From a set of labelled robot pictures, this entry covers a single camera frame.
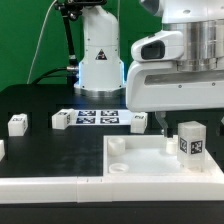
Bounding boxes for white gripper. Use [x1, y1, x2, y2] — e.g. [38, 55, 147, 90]
[126, 62, 224, 138]

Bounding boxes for white square tabletop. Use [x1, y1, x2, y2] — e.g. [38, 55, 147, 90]
[103, 135, 224, 177]

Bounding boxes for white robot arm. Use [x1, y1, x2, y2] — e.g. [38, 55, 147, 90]
[75, 0, 224, 123]

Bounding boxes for white U-shaped obstacle fence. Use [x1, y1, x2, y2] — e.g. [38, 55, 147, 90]
[0, 169, 224, 204]

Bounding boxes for tag marker sheet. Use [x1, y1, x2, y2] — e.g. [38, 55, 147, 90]
[72, 109, 133, 126]

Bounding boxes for white block left edge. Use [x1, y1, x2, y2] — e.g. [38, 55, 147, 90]
[0, 140, 5, 162]

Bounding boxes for black cables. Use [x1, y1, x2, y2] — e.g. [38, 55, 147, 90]
[31, 67, 79, 85]

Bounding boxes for white cable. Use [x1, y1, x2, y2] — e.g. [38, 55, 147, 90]
[26, 0, 61, 85]

